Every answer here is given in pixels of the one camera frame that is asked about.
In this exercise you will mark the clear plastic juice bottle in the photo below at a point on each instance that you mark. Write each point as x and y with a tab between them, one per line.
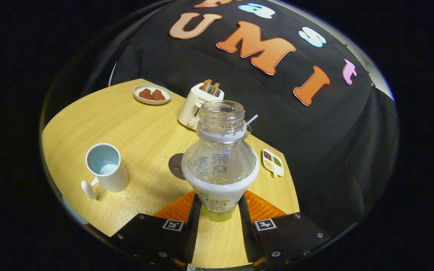
220	169

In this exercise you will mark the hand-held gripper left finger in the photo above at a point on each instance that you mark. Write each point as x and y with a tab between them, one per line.
194	229

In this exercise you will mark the white round plate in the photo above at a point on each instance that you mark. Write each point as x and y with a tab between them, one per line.
138	96

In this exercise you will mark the wooden table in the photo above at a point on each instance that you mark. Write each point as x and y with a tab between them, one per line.
145	131

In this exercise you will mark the red-brown meat piece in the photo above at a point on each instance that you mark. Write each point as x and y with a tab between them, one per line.
145	94
158	95

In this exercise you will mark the white toaster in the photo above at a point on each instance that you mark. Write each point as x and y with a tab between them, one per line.
194	105

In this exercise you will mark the white divided grain dish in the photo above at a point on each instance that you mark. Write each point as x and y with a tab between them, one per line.
273	170

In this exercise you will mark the brown toast slice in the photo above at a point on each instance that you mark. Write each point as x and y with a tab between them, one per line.
215	89
206	85

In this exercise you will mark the dark brown round coaster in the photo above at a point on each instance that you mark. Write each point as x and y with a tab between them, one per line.
175	165

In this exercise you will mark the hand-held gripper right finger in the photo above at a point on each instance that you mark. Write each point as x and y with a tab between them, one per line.
246	233

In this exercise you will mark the white cup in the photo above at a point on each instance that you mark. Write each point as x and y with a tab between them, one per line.
113	180

